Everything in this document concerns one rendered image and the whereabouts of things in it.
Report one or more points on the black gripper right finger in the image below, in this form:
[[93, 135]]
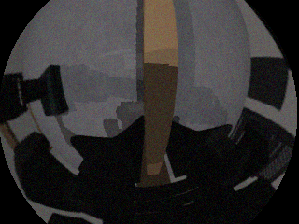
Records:
[[184, 144]]

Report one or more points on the long tan wooden rail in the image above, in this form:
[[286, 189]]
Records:
[[160, 56]]

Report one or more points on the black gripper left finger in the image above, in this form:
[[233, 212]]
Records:
[[125, 148]]

